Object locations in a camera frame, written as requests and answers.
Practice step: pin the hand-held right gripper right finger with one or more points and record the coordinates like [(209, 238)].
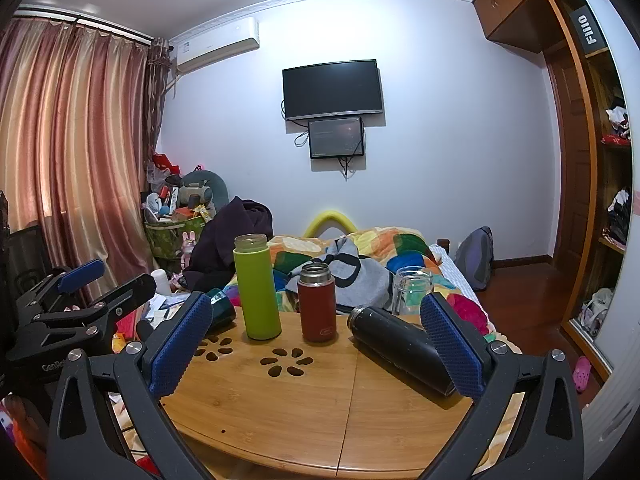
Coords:
[(454, 347)]

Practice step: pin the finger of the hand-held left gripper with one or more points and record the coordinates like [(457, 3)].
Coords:
[(80, 272), (127, 290)]

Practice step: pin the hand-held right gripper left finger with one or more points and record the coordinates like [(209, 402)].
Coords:
[(176, 347)]

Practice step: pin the black thermos cup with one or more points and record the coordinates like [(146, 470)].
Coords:
[(395, 337)]

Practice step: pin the dark green cup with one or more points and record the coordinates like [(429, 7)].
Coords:
[(223, 307)]

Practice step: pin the lime green bottle cup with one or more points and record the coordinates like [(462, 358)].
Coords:
[(256, 290)]

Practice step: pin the red thermos cup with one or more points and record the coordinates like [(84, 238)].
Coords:
[(316, 307)]

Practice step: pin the white plastic bottle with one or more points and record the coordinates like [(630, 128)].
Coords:
[(160, 281)]

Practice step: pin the black mesh office chair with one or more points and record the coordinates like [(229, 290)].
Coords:
[(27, 255)]

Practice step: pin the green storage basket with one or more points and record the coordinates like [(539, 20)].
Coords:
[(167, 237)]

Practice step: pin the clear glass jar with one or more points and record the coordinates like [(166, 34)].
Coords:
[(411, 292)]

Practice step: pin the pink rabbit toy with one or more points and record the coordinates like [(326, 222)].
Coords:
[(189, 247)]

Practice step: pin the grey purple backpack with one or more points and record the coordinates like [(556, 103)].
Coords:
[(475, 260)]

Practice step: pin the dark purple garment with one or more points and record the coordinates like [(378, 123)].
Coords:
[(225, 245)]

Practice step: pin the grey garment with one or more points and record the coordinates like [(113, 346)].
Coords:
[(360, 280)]

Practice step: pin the colourful patchwork quilt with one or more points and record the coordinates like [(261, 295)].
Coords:
[(390, 245)]

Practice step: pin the pink striped curtain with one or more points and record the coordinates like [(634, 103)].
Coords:
[(75, 150)]

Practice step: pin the grey plush toy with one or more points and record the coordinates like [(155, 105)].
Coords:
[(200, 187)]

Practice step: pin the pink clog shoe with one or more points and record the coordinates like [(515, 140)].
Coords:
[(581, 374)]

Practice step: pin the red bag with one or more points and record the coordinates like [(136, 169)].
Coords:
[(164, 162)]

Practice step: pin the yellow foam tube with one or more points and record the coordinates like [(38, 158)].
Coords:
[(330, 220)]

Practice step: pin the wooden door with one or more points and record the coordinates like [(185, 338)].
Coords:
[(567, 160)]

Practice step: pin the wooden wardrobe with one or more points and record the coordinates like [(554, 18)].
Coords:
[(607, 185)]

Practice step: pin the small black monitor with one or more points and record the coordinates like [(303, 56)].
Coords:
[(335, 137)]

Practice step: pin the white air conditioner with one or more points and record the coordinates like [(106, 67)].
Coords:
[(217, 45)]

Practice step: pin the black storage box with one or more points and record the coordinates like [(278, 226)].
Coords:
[(587, 27)]

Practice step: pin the wooden overhead cabinet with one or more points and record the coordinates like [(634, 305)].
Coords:
[(515, 5)]

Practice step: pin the wall-mounted black television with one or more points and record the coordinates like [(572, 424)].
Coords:
[(332, 89)]

